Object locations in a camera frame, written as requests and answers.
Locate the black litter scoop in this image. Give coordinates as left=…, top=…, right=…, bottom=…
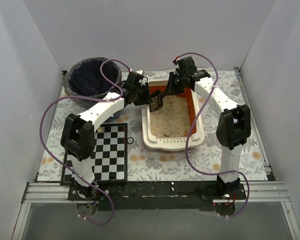
left=149, top=90, right=164, bottom=112

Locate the white orange litter box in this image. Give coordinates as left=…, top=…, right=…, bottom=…
left=141, top=88, right=200, bottom=152

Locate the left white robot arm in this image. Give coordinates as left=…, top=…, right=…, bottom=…
left=60, top=70, right=150, bottom=200

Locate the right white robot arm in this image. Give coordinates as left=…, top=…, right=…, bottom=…
left=165, top=53, right=251, bottom=196

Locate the blue trash bin with bag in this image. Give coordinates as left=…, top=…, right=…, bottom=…
left=62, top=57, right=122, bottom=110

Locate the black white chessboard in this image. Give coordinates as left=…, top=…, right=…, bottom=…
left=59, top=122, right=129, bottom=186

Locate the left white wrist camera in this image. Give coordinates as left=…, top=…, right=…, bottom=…
left=129, top=70, right=145, bottom=86

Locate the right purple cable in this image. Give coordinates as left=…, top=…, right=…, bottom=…
left=172, top=52, right=251, bottom=218

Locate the purple cable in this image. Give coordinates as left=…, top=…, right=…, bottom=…
left=39, top=58, right=133, bottom=226
left=172, top=52, right=251, bottom=218

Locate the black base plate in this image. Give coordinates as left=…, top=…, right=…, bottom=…
left=67, top=180, right=248, bottom=211

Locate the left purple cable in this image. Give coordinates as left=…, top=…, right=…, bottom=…
left=39, top=58, right=133, bottom=226

